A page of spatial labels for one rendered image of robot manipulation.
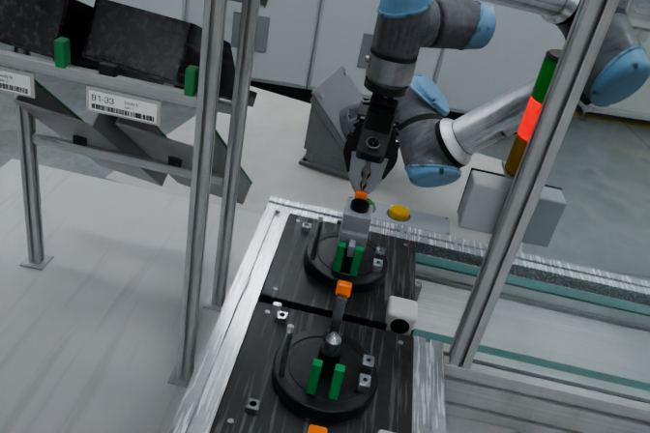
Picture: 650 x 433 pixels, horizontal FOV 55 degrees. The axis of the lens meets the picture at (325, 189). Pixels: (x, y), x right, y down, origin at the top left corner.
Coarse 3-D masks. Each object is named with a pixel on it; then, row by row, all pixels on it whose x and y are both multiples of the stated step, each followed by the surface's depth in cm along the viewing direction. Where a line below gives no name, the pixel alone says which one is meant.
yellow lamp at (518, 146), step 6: (516, 138) 77; (516, 144) 77; (522, 144) 76; (516, 150) 77; (522, 150) 76; (510, 156) 78; (516, 156) 77; (510, 162) 78; (516, 162) 77; (510, 168) 78; (516, 168) 77; (510, 174) 78
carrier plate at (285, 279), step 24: (288, 216) 114; (288, 240) 108; (384, 240) 113; (408, 240) 115; (288, 264) 102; (408, 264) 108; (264, 288) 96; (288, 288) 97; (312, 288) 98; (384, 288) 101; (408, 288) 102; (312, 312) 95; (360, 312) 95; (384, 312) 96
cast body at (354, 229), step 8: (352, 200) 99; (360, 200) 99; (344, 208) 101; (352, 208) 98; (360, 208) 97; (368, 208) 98; (344, 216) 97; (352, 216) 97; (360, 216) 97; (368, 216) 97; (344, 224) 98; (352, 224) 98; (360, 224) 97; (368, 224) 97; (344, 232) 98; (352, 232) 98; (360, 232) 98; (368, 232) 98; (344, 240) 98; (352, 240) 98; (360, 240) 98; (352, 248) 97; (352, 256) 97
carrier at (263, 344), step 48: (288, 336) 75; (336, 336) 78; (384, 336) 91; (240, 384) 79; (288, 384) 78; (336, 384) 76; (384, 384) 84; (240, 432) 73; (288, 432) 74; (336, 432) 76; (384, 432) 74
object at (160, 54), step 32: (96, 0) 75; (96, 32) 75; (128, 32) 74; (160, 32) 73; (192, 32) 73; (128, 64) 74; (160, 64) 73; (192, 64) 75; (224, 64) 84; (224, 96) 88
